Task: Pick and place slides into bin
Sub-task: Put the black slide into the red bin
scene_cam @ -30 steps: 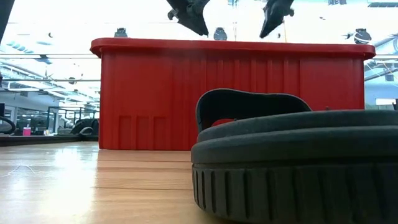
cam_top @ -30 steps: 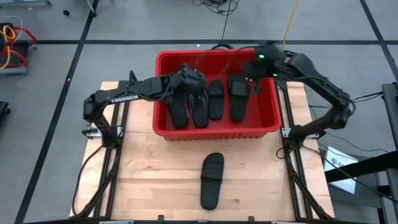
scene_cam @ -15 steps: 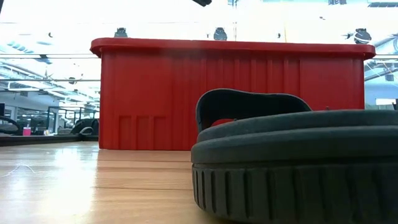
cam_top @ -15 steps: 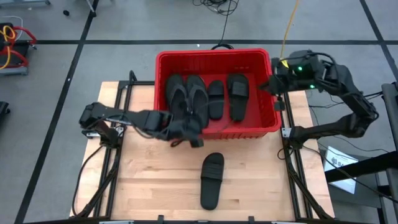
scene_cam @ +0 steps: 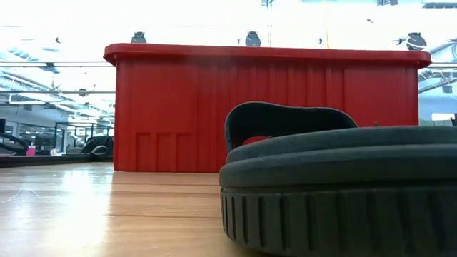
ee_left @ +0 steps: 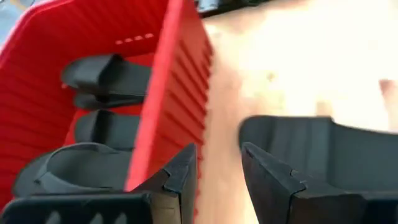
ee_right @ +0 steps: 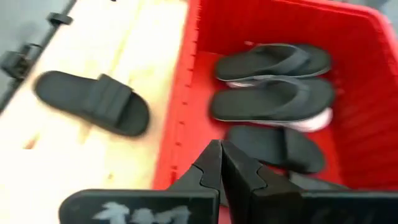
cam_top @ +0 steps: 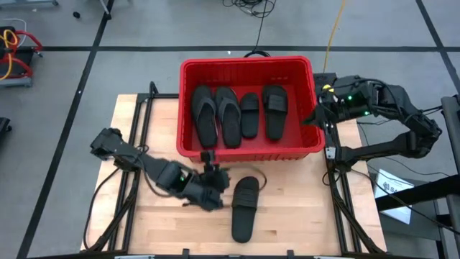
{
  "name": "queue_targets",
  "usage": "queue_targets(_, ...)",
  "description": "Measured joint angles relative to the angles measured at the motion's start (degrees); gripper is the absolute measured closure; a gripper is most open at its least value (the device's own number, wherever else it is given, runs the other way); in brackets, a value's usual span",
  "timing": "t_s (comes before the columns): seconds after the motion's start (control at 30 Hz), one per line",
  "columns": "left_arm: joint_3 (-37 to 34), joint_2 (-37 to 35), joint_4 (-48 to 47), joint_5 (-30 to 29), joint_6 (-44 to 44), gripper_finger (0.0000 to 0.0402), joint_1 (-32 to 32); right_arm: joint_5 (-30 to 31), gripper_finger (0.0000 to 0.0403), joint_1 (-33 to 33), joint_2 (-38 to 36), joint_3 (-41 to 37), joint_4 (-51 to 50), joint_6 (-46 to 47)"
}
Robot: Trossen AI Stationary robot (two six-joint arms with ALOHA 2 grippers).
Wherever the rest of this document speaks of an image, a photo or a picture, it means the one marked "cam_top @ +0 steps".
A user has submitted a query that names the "black left base cable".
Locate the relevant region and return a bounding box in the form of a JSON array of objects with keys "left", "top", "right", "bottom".
[{"left": 82, "top": 167, "right": 121, "bottom": 251}]

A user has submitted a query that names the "black aluminium rig frame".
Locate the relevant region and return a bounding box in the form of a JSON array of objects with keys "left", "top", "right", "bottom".
[{"left": 82, "top": 81, "right": 387, "bottom": 259}]

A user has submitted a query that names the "red plastic bin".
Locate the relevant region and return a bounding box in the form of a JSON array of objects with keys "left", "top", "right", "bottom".
[{"left": 175, "top": 55, "right": 326, "bottom": 163}]

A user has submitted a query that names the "floor cart with red hoses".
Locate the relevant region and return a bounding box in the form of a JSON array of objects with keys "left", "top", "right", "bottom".
[{"left": 0, "top": 17, "right": 44, "bottom": 88}]

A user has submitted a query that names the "black flip-flop sandal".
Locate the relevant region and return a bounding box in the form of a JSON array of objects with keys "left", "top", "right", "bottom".
[
  {"left": 190, "top": 85, "right": 219, "bottom": 149},
  {"left": 214, "top": 86, "right": 242, "bottom": 149}
]

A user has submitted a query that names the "grey metal stand base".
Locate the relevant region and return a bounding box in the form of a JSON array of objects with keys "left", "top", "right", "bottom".
[{"left": 0, "top": 0, "right": 60, "bottom": 8}]

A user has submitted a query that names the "black floor cable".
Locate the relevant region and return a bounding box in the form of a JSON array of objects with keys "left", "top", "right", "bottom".
[{"left": 221, "top": 0, "right": 277, "bottom": 58}]

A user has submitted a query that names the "black thick-soled slide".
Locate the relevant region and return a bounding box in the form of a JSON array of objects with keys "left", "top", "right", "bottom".
[
  {"left": 262, "top": 84, "right": 289, "bottom": 141},
  {"left": 231, "top": 176, "right": 260, "bottom": 244}
]

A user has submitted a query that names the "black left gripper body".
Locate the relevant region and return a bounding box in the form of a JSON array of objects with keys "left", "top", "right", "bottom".
[{"left": 181, "top": 167, "right": 231, "bottom": 212}]

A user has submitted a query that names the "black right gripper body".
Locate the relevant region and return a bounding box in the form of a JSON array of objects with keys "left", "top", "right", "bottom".
[{"left": 318, "top": 86, "right": 360, "bottom": 122}]

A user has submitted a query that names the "yellow floor cable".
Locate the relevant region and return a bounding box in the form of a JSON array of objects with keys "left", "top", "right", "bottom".
[{"left": 322, "top": 0, "right": 349, "bottom": 73}]

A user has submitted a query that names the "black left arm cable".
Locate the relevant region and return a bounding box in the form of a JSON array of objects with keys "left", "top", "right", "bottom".
[{"left": 229, "top": 165, "right": 269, "bottom": 192}]

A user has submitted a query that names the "black stand foot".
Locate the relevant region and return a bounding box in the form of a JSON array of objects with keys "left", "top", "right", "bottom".
[{"left": 98, "top": 0, "right": 113, "bottom": 19}]

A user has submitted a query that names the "black metal stand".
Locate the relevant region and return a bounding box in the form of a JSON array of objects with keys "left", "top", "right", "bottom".
[{"left": 375, "top": 95, "right": 460, "bottom": 259}]

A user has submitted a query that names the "small black slide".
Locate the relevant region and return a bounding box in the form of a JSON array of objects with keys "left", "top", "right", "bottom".
[{"left": 239, "top": 92, "right": 260, "bottom": 140}]

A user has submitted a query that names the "black control box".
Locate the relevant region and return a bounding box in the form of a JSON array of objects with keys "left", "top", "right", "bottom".
[{"left": 311, "top": 73, "right": 339, "bottom": 87}]

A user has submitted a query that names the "white printed sheet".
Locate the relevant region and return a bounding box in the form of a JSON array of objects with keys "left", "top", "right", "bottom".
[{"left": 373, "top": 168, "right": 415, "bottom": 224}]

